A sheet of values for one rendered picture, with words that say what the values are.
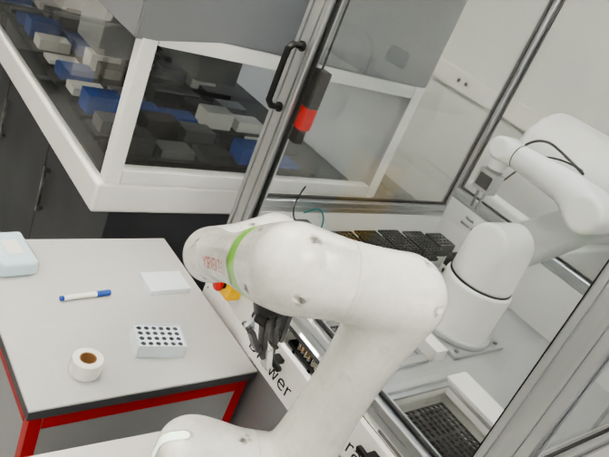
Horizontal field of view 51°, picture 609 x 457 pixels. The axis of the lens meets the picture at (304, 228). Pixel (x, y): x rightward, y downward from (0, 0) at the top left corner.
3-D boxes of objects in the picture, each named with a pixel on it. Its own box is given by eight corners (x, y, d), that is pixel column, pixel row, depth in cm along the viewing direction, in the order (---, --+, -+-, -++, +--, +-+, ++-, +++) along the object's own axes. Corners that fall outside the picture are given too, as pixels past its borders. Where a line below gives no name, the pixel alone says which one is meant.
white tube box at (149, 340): (135, 357, 154) (139, 345, 153) (129, 335, 161) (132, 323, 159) (183, 357, 161) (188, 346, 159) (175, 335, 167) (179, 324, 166)
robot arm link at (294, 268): (351, 332, 78) (372, 235, 79) (254, 311, 73) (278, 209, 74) (295, 313, 95) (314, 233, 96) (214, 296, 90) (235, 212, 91)
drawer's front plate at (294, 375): (301, 430, 146) (318, 394, 142) (240, 345, 165) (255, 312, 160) (306, 428, 147) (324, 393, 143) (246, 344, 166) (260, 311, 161)
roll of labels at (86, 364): (64, 378, 141) (68, 364, 139) (72, 357, 147) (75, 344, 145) (96, 384, 143) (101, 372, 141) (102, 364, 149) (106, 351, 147)
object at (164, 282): (149, 296, 178) (151, 290, 177) (138, 277, 183) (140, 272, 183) (189, 292, 186) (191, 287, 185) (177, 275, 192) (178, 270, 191)
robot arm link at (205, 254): (307, 290, 95) (294, 218, 95) (235, 309, 91) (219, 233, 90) (238, 274, 129) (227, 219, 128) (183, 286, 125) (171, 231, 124)
